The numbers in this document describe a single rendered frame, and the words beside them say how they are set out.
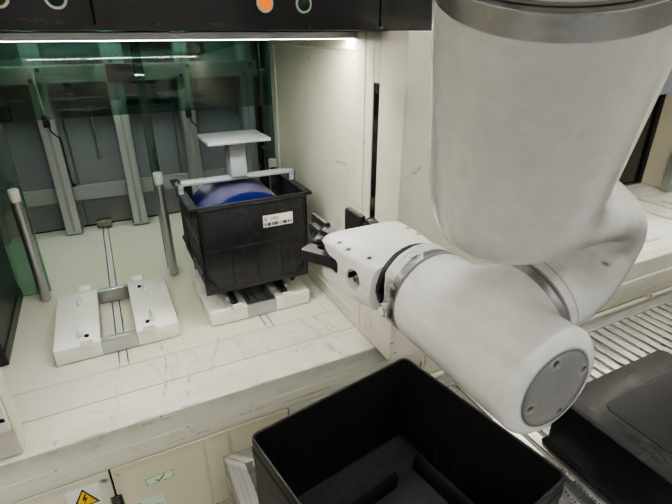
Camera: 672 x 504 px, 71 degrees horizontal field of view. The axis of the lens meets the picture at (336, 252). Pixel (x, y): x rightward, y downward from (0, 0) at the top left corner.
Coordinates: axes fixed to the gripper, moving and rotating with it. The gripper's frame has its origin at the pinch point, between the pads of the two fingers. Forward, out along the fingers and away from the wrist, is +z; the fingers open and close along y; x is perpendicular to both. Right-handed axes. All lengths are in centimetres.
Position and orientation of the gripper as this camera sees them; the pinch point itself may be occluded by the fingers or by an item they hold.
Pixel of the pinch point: (337, 226)
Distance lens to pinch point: 56.3
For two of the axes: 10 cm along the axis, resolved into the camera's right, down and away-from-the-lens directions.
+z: -4.5, -3.8, 8.1
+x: 0.0, -9.0, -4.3
